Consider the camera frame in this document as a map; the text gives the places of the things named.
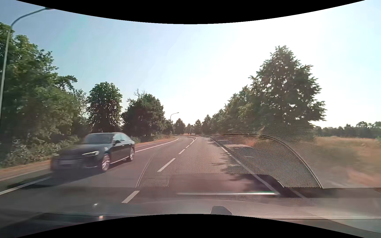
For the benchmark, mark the grey asphalt road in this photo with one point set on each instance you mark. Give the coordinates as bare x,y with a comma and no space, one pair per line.
164,155

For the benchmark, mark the car's own bonnet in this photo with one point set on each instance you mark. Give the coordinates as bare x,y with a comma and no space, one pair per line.
190,206

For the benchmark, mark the row of trees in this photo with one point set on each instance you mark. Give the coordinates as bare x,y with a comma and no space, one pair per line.
38,99
276,96

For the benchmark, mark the dark saloon car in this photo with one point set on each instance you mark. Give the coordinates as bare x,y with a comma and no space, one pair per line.
98,150

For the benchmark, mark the dry grass field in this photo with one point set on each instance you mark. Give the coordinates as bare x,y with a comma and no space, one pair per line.
359,155

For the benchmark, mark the distant tree line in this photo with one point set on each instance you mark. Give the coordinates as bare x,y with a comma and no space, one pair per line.
365,129

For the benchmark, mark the distant lamp post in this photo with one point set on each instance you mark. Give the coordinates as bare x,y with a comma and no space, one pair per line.
171,122

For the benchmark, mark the tall grey lamp post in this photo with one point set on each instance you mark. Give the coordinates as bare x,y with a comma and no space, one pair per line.
0,96

